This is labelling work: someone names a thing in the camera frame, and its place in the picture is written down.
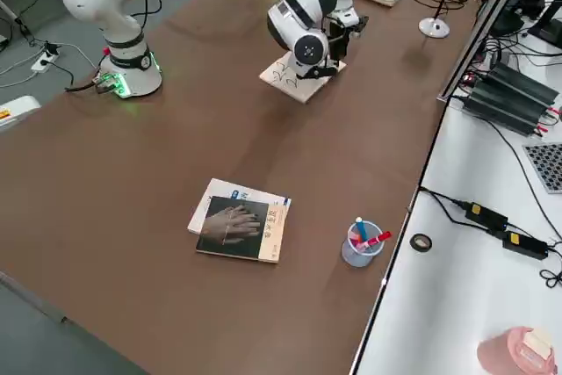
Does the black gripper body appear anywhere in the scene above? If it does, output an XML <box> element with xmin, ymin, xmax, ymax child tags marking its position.
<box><xmin>306</xmin><ymin>64</ymin><xmax>338</xmax><ymax>81</ymax></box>
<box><xmin>329</xmin><ymin>23</ymin><xmax>351</xmax><ymax>64</ymax></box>

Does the cream paper notebook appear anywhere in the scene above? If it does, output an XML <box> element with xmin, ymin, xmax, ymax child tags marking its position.
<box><xmin>258</xmin><ymin>52</ymin><xmax>348</xmax><ymax>105</ymax></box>

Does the red marker pen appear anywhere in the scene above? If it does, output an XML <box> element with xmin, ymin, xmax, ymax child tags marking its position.
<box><xmin>356</xmin><ymin>230</ymin><xmax>393</xmax><ymax>251</ymax></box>

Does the white blue paperback book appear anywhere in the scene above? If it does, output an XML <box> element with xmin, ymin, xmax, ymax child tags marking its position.
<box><xmin>186</xmin><ymin>177</ymin><xmax>292</xmax><ymax>236</ymax></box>

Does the blue pen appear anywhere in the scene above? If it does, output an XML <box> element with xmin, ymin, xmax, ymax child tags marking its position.
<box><xmin>354</xmin><ymin>215</ymin><xmax>371</xmax><ymax>247</ymax></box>

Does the black finned power supply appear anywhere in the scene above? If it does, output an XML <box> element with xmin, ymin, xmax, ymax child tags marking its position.
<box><xmin>461</xmin><ymin>84</ymin><xmax>551</xmax><ymax>136</ymax></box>
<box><xmin>485</xmin><ymin>61</ymin><xmax>562</xmax><ymax>109</ymax></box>

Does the book with hands photo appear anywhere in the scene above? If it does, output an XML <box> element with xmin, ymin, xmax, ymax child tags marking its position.
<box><xmin>195</xmin><ymin>195</ymin><xmax>292</xmax><ymax>265</ymax></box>

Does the blue mesh pen cup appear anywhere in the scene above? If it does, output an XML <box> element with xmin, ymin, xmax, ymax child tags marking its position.
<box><xmin>341</xmin><ymin>221</ymin><xmax>384</xmax><ymax>268</ymax></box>

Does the black tape roll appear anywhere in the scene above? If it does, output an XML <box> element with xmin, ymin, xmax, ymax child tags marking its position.
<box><xmin>409</xmin><ymin>233</ymin><xmax>434</xmax><ymax>254</ymax></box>

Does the black computer monitor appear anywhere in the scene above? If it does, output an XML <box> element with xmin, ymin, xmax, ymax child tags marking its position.
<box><xmin>526</xmin><ymin>0</ymin><xmax>562</xmax><ymax>49</ymax></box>

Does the black power adapter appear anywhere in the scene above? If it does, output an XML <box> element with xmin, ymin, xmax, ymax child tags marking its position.
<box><xmin>501</xmin><ymin>229</ymin><xmax>551</xmax><ymax>262</ymax></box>
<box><xmin>464</xmin><ymin>201</ymin><xmax>509</xmax><ymax>232</ymax></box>

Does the dotted calibration board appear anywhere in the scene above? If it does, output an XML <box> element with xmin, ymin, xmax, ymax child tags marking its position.
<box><xmin>523</xmin><ymin>142</ymin><xmax>562</xmax><ymax>195</ymax></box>

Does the white power strip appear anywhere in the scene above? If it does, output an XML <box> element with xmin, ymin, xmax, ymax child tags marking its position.
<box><xmin>30</xmin><ymin>50</ymin><xmax>61</xmax><ymax>74</ymax></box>

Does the white box yellow label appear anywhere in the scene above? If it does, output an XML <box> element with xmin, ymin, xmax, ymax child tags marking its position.
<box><xmin>0</xmin><ymin>95</ymin><xmax>42</xmax><ymax>135</ymax></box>

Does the pink container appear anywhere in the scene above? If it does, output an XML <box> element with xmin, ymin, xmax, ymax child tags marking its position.
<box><xmin>476</xmin><ymin>325</ymin><xmax>555</xmax><ymax>375</ymax></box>

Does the aluminium frame post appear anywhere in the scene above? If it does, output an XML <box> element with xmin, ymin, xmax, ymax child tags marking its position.
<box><xmin>436</xmin><ymin>0</ymin><xmax>535</xmax><ymax>104</ymax></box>

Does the black adapter cable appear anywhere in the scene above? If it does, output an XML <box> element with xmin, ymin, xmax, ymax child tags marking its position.
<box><xmin>419</xmin><ymin>187</ymin><xmax>473</xmax><ymax>229</ymax></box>

